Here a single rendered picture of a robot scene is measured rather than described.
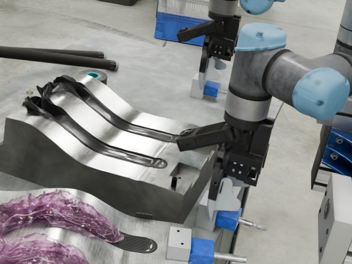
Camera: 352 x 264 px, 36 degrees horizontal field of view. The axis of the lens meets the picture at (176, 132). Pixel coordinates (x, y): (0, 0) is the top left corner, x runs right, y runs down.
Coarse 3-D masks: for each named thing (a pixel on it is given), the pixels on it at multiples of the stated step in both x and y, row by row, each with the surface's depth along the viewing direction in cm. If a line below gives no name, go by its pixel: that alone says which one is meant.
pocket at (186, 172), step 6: (180, 162) 107; (174, 168) 105; (180, 168) 107; (186, 168) 107; (192, 168) 106; (174, 174) 106; (180, 174) 108; (186, 174) 107; (192, 174) 107; (198, 174) 106; (186, 180) 106; (192, 180) 107
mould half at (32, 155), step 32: (64, 96) 115; (96, 96) 120; (0, 128) 114; (32, 128) 103; (64, 128) 107; (96, 128) 113; (160, 128) 118; (0, 160) 110; (32, 160) 107; (64, 160) 104; (96, 160) 105; (192, 160) 108; (96, 192) 105; (128, 192) 102; (160, 192) 99; (192, 192) 104
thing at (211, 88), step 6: (198, 78) 153; (192, 84) 153; (198, 84) 152; (204, 84) 152; (210, 84) 153; (216, 84) 154; (192, 90) 153; (198, 90) 153; (204, 90) 153; (210, 90) 152; (216, 90) 152; (222, 90) 153; (192, 96) 154; (198, 96) 154; (216, 96) 153
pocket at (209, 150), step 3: (204, 147) 116; (207, 147) 116; (210, 147) 116; (213, 147) 115; (192, 150) 116; (195, 150) 117; (198, 150) 117; (201, 150) 117; (204, 150) 116; (207, 150) 116; (210, 150) 116; (213, 150) 115; (204, 153) 116; (207, 153) 116; (210, 153) 114; (210, 156) 113
